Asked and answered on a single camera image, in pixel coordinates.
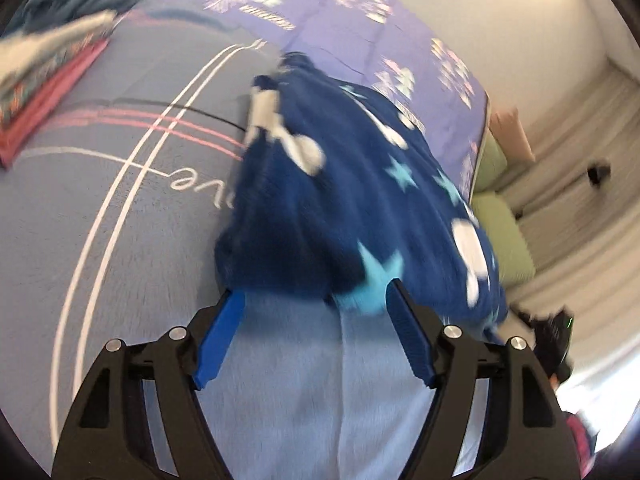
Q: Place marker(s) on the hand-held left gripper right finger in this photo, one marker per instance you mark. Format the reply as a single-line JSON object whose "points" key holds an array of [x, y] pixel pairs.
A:
{"points": [[410, 330]]}

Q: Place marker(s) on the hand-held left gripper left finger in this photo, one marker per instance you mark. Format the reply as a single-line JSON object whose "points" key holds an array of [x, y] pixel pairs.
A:
{"points": [[220, 340]]}

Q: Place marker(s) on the navy fleece pajama top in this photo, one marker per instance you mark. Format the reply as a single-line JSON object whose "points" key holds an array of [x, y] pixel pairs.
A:
{"points": [[340, 200]]}

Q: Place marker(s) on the stack of folded clothes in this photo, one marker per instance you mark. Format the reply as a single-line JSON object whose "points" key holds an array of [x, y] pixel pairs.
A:
{"points": [[45, 80]]}

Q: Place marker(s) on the grey pleated curtain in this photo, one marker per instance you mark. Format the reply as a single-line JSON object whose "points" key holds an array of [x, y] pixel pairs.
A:
{"points": [[575, 240]]}

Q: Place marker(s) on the large green pillow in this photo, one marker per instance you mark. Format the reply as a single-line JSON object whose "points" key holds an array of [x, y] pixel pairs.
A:
{"points": [[505, 240]]}

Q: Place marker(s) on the purple tree-print bed cover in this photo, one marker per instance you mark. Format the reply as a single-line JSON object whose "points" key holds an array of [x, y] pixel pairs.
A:
{"points": [[100, 210]]}

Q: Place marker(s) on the small green pillow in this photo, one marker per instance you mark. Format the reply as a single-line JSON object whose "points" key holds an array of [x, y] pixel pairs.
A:
{"points": [[492, 167]]}

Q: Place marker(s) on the pink pillow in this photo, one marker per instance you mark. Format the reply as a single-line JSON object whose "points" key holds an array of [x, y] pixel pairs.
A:
{"points": [[512, 135]]}

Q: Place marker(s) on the purple tree-print sheet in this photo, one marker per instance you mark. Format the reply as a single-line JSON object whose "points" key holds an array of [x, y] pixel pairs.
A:
{"points": [[360, 35]]}

